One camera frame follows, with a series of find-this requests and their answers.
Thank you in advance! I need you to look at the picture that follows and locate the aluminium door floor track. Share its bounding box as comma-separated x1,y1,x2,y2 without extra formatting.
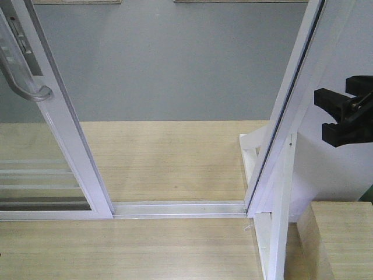
113,200,246,219

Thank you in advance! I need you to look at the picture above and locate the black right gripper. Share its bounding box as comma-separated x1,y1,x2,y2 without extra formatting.
314,75,372,147

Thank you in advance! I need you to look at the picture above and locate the white wall panel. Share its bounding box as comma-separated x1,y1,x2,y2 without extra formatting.
290,1,372,222

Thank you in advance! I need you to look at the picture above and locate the light wooden step block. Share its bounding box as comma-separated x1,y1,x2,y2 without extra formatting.
297,201,372,279

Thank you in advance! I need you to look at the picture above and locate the white door frame post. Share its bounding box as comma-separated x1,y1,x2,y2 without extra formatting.
238,0,356,280

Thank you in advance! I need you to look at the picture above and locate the door lock plate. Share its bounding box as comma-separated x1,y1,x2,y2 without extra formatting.
1,0,43,76

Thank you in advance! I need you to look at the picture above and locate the white framed transparent sliding door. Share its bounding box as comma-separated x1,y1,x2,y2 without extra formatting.
1,1,114,221

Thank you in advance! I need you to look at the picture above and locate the grey metal door handle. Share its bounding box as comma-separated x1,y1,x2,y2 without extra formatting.
0,11,53,103

